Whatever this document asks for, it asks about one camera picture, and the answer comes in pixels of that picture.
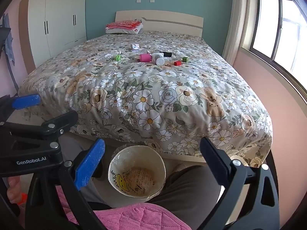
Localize person's left hand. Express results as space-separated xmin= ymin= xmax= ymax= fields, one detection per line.
xmin=7 ymin=175 xmax=27 ymax=206

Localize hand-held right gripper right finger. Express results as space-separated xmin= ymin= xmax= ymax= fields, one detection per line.
xmin=200 ymin=137 xmax=281 ymax=230

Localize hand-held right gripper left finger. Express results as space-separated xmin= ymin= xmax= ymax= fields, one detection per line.
xmin=25 ymin=138 xmax=106 ymax=230

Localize hanging grey blue clothes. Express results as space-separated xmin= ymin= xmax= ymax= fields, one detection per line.
xmin=1 ymin=13 xmax=15 ymax=67

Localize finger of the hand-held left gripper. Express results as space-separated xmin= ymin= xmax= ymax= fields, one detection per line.
xmin=0 ymin=94 xmax=41 ymax=115
xmin=0 ymin=111 xmax=79 ymax=159

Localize white pillow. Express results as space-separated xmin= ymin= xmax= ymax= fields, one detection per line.
xmin=106 ymin=24 xmax=144 ymax=34

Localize pink quilted cloth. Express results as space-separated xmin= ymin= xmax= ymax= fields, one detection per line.
xmin=55 ymin=186 xmax=193 ymax=230

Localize folded red cloth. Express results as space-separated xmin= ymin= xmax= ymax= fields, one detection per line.
xmin=107 ymin=20 xmax=142 ymax=30

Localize white wardrobe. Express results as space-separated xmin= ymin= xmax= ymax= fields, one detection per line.
xmin=27 ymin=0 xmax=87 ymax=69

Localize beige round object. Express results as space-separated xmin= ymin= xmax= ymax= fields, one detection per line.
xmin=230 ymin=155 xmax=250 ymax=167

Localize beige wooden bed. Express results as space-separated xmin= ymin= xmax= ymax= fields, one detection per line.
xmin=18 ymin=10 xmax=272 ymax=168

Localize window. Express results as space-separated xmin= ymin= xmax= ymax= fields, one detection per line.
xmin=241 ymin=0 xmax=307 ymax=90

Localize beige curtain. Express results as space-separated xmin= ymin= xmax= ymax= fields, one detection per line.
xmin=222 ymin=0 xmax=252 ymax=66

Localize floral blanket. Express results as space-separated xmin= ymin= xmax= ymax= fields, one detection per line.
xmin=18 ymin=31 xmax=273 ymax=168

